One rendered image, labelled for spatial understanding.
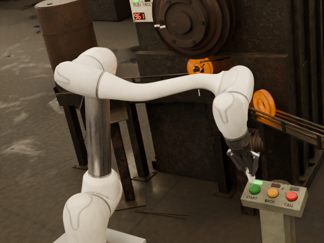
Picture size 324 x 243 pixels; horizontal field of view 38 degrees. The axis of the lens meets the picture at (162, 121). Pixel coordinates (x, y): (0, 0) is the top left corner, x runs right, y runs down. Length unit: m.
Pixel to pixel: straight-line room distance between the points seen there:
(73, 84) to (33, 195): 1.86
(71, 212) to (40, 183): 1.66
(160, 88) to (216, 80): 0.20
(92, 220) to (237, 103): 0.76
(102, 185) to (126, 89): 0.54
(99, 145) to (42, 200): 1.46
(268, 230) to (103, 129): 0.78
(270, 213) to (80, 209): 0.75
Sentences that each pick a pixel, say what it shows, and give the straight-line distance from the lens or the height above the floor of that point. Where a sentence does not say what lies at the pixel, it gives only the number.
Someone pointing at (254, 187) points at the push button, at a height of 0.61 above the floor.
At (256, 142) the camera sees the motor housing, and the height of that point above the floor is 0.49.
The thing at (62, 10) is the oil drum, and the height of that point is 0.81.
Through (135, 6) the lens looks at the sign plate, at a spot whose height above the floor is 1.15.
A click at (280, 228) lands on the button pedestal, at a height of 0.46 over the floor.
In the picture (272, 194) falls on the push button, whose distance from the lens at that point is 1.92.
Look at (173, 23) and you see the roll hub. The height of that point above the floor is 1.11.
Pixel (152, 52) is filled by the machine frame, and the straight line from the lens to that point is 2.94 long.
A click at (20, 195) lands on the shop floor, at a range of 3.53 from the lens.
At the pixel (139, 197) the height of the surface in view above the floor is 0.01.
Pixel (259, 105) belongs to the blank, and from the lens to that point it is 2.45.
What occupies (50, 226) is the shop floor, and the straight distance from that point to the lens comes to 3.10.
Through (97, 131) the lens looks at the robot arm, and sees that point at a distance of 1.95.
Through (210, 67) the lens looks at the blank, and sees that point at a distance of 2.66.
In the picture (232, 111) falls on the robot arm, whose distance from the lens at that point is 1.58.
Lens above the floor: 1.71
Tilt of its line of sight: 25 degrees down
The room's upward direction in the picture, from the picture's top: 10 degrees counter-clockwise
